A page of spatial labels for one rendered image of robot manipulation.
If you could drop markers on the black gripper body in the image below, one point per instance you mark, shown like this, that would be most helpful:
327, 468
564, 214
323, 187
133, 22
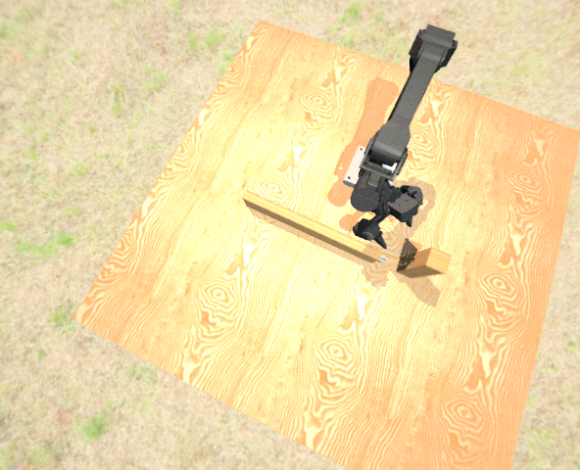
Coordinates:
369, 229

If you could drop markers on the wooden post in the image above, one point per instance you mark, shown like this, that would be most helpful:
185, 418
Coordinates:
425, 263

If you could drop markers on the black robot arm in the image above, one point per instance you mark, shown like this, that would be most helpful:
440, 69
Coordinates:
431, 50

